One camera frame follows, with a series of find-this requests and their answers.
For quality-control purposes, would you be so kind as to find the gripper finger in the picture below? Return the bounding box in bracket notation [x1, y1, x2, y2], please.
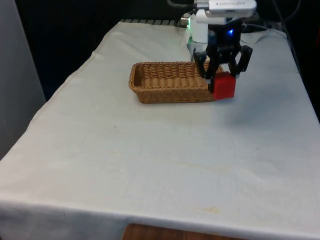
[194, 46, 225, 92]
[224, 45, 254, 80]

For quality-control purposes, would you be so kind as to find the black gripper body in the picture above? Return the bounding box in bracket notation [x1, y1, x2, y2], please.
[206, 21, 244, 52]

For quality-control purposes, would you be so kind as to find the red cube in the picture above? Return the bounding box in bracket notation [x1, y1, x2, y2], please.
[212, 71, 237, 102]

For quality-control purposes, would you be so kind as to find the brown wicker basket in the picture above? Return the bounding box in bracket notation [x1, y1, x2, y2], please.
[128, 61, 225, 105]

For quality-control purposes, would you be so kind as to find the pale locker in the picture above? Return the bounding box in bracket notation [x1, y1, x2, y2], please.
[0, 0, 48, 161]

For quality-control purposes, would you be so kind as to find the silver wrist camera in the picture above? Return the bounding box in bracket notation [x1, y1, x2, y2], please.
[193, 0, 258, 19]

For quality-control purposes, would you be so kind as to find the black cable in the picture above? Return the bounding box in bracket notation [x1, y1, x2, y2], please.
[166, 0, 199, 9]
[273, 0, 302, 72]
[240, 23, 270, 34]

